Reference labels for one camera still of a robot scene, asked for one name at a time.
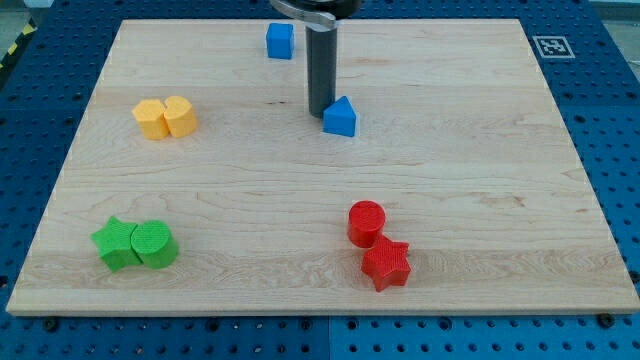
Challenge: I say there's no blue triangular prism block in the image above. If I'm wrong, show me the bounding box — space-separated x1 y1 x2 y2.
323 96 357 137

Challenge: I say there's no green cylinder block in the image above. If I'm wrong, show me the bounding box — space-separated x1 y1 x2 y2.
131 220 179 269

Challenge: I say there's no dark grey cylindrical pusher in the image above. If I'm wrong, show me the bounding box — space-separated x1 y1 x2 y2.
305 27 338 118

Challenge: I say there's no red star block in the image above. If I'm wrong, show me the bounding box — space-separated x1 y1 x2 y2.
361 235 411 292

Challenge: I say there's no yellow hexagon block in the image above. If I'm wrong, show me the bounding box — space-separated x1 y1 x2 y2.
132 99 169 140

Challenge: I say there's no white fiducial marker tag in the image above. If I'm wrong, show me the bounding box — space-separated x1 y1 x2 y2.
533 35 575 59

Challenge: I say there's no yellow heart block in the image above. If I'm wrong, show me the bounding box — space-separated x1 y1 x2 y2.
164 96 199 138

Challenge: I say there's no red cylinder block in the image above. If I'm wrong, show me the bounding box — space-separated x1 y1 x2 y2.
347 200 386 248

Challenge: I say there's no light wooden board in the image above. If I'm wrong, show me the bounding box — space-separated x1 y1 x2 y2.
7 19 639 317

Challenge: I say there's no green star block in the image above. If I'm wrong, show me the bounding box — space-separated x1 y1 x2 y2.
90 216 142 272

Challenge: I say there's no blue cube block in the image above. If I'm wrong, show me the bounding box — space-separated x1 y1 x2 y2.
265 23 295 60

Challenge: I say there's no black robot arm end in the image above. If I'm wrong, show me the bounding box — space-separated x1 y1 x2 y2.
269 0 363 30

